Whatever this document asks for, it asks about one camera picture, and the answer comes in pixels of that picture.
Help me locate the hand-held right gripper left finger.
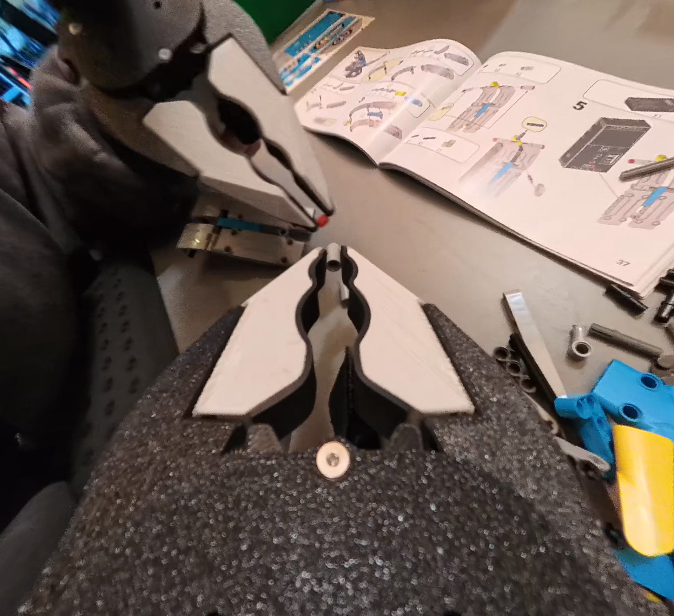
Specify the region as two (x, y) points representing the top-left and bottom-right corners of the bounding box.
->
(192, 247), (327, 440)

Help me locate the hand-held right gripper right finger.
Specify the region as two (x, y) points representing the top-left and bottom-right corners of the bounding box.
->
(341, 246), (475, 427)

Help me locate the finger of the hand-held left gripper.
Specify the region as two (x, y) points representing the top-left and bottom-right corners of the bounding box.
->
(207, 37), (336, 218)
(142, 87), (320, 230)

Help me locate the grey tube connector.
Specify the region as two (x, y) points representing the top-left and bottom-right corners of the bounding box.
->
(324, 243), (351, 309)

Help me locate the pile of blue yellow pieces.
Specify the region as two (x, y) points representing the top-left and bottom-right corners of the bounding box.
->
(492, 290), (674, 603)

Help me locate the grey desk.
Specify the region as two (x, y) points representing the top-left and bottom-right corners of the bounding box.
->
(153, 0), (674, 469)

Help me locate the sticker sheet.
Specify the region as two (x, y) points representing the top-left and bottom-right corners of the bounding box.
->
(273, 9), (376, 94)

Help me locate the grey building block assembly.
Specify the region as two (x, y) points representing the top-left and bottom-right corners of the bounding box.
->
(176, 208), (317, 266)

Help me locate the black dimpled chair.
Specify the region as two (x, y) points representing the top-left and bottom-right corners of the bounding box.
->
(68, 258), (180, 496)

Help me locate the building instruction booklet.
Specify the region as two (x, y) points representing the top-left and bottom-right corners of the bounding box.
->
(294, 38), (674, 300)

